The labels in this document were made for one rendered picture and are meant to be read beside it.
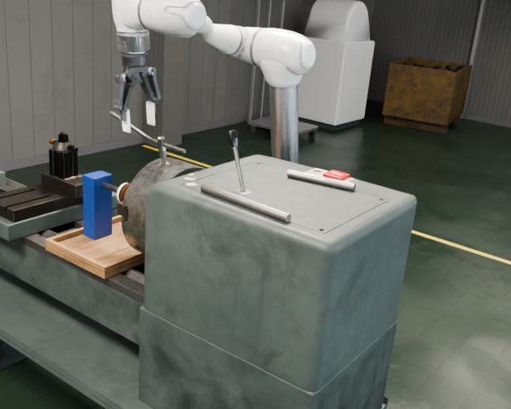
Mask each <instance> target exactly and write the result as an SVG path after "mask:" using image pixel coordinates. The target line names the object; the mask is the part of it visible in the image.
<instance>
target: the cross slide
mask: <svg viewBox="0 0 511 409"><path fill-rule="evenodd" d="M42 198H43V199H42ZM30 200H31V201H30ZM39 201H40V202H39ZM82 203H83V197H79V198H74V197H71V196H68V195H66V194H64V193H61V192H58V191H56V190H54V189H52V188H49V187H47V186H44V185H42V184H41V183H39V184H36V185H32V186H29V187H23V188H19V189H15V190H12V191H8V192H3V193H0V216H1V217H4V218H5V219H7V220H9V221H11V222H19V221H23V220H25V219H28V218H31V217H36V216H39V215H42V214H45V213H50V212H53V211H56V210H60V209H64V208H67V207H71V206H73V205H78V204H82Z"/></svg>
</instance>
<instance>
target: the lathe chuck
mask: <svg viewBox="0 0 511 409"><path fill-rule="evenodd" d="M165 159H166V162H168V163H169V165H167V166H159V163H161V158H158V159H156V160H154V161H151V162H150V163H148V164H147V165H146V166H145V167H144V168H143V169H142V170H141V171H140V172H139V173H138V174H137V175H136V176H135V177H134V179H133V180H132V182H131V184H130V186H129V188H128V189H127V193H126V195H125V197H124V201H123V203H122V206H123V207H124V208H125V207H128V209H129V211H128V221H127V222H125V219H123V218H121V223H122V232H123V234H124V237H125V239H126V241H127V242H128V243H129V245H130V246H131V247H132V248H134V249H135V250H136V251H138V252H142V251H140V250H139V249H137V248H136V247H135V246H137V247H139V248H141V249H142V250H143V252H142V253H143V254H145V245H144V241H143V236H142V219H143V214H144V208H145V205H146V196H147V193H148V190H149V189H150V187H151V186H152V185H154V184H155V183H157V182H158V181H159V180H160V178H161V177H162V176H163V175H164V174H166V173H167V172H168V171H169V170H171V169H173V168H174V167H176V166H180V165H183V164H190V163H187V162H184V161H179V160H177V159H174V158H171V157H166V158H165Z"/></svg>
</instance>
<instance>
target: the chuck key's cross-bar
mask: <svg viewBox="0 0 511 409"><path fill-rule="evenodd" d="M109 114H110V115H112V116H113V117H115V118H116V119H117V120H119V121H120V122H122V121H121V119H120V116H118V115H117V114H115V113H114V112H113V111H110V112H109ZM131 129H132V130H133V131H135V132H137V133H138V134H140V135H141V136H143V137H144V138H145V139H146V140H148V141H150V142H152V143H154V144H158V142H157V140H154V139H153V138H151V137H150V136H148V135H146V134H145V133H143V132H142V131H141V130H139V129H138V128H136V127H134V126H133V125H131ZM162 146H164V147H166V148H169V149H173V150H176V151H179V152H181V153H185V152H186V149H182V148H179V147H177V146H173V145H171V144H167V143H163V144H162Z"/></svg>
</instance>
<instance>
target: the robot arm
mask: <svg viewBox="0 0 511 409"><path fill-rule="evenodd" d="M112 11H113V17H114V22H115V25H116V29H117V38H118V50H119V51H121V52H122V53H121V57H122V65H123V72H122V73H121V74H119V75H118V74H115V75H114V79H115V89H114V105H113V107H114V108H115V109H117V110H119V112H120V119H121V121H122V130H123V131H125V132H128V133H131V123H130V111H129V110H128V109H127V107H128V103H129V100H130V97H131V92H132V89H133V88H134V87H135V85H136V84H140V85H141V87H142V89H143V90H144V93H145V95H146V97H147V98H148V101H146V109H147V123H148V124H150V125H153V126H155V113H156V103H158V100H160V99H161V95H160V91H159V88H158V83H157V78H156V68H153V67H147V65H148V53H147V52H146V51H148V50H149V49H150V43H149V30H153V31H155V32H159V33H163V34H164V35H167V36H171V37H192V36H193V35H196V36H197V37H198V38H199V39H200V40H201V41H203V42H205V43H207V44H209V45H211V46H212V47H214V48H215V49H217V50H219V51H220V52H222V53H223V54H226V55H228V56H229V57H231V58H235V59H238V60H241V61H243V62H246V63H249V64H251V65H254V66H257V67H260V68H261V70H262V72H263V74H264V78H265V80H266V82H267V83H268V85H269V103H270V126H271V150H272V157H274V158H277V159H281V160H284V161H290V162H293V163H297V164H298V84H299V83H300V81H301V79H302V77H303V74H305V73H307V72H308V71H310V70H311V68H312V66H313V64H314V62H315V60H316V49H315V46H314V45H313V44H312V42H311V41H310V40H309V39H307V38H306V37H305V36H303V35H301V34H299V33H296V32H291V31H288V30H284V29H279V28H251V27H245V28H244V27H241V26H235V25H230V24H213V22H212V21H211V19H210V18H209V17H207V14H206V10H205V7H204V5H203V4H202V2H201V1H199V0H112ZM147 74H148V79H147V77H146V75H147ZM124 78H125V79H124ZM128 83H129V84H128ZM148 83H149V84H148ZM149 85H150V86H149Z"/></svg>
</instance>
